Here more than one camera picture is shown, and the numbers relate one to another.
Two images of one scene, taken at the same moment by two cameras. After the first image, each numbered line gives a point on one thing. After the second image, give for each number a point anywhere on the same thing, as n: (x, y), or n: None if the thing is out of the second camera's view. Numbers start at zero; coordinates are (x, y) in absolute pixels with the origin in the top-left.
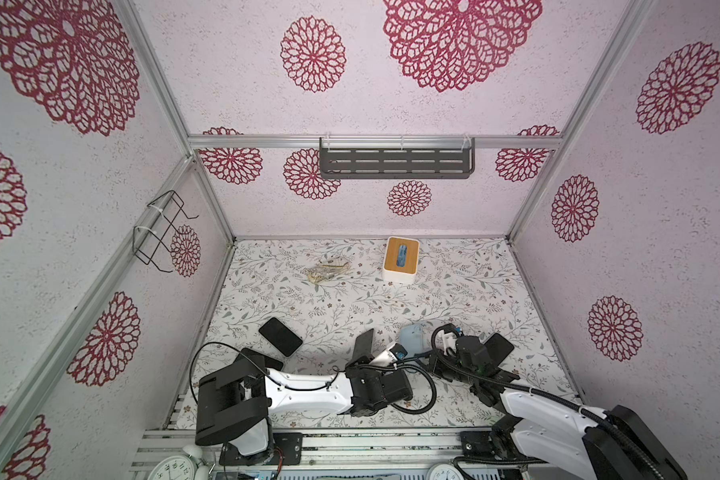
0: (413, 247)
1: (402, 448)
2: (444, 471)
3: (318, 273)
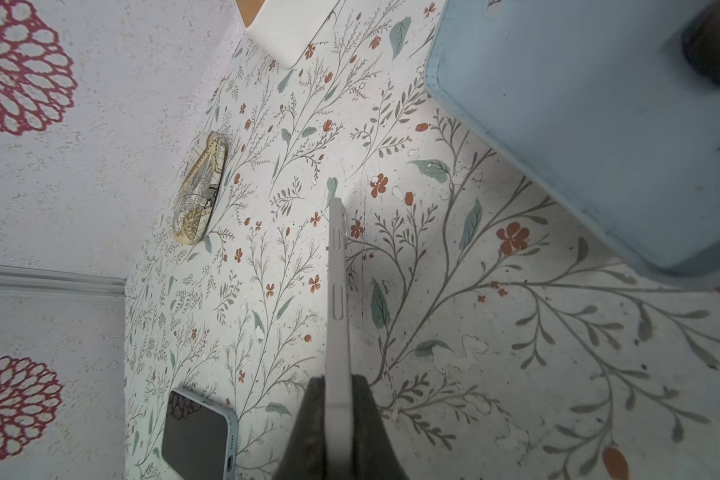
0: (284, 30)
1: None
2: None
3: (200, 188)
